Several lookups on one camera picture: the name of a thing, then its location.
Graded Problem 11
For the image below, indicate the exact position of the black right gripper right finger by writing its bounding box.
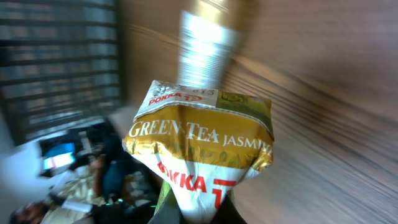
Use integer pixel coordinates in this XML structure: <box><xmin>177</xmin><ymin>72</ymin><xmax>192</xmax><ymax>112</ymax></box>
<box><xmin>214</xmin><ymin>196</ymin><xmax>247</xmax><ymax>224</ymax></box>

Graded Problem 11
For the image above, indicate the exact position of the green yellow drink pouch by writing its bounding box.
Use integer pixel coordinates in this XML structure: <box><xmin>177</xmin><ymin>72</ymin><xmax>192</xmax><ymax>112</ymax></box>
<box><xmin>123</xmin><ymin>80</ymin><xmax>274</xmax><ymax>223</ymax></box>

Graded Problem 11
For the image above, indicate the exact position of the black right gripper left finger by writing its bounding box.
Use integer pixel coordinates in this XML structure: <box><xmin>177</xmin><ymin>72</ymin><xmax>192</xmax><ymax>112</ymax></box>
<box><xmin>148</xmin><ymin>189</ymin><xmax>183</xmax><ymax>224</ymax></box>

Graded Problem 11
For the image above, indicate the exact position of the grey plastic mesh basket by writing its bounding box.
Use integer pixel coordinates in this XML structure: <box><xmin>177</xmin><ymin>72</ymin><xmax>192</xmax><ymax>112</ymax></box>
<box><xmin>1</xmin><ymin>0</ymin><xmax>125</xmax><ymax>146</ymax></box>

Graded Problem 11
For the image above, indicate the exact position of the white tube gold cap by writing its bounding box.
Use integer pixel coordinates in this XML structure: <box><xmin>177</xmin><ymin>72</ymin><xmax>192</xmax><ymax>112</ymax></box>
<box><xmin>177</xmin><ymin>0</ymin><xmax>252</xmax><ymax>89</ymax></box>

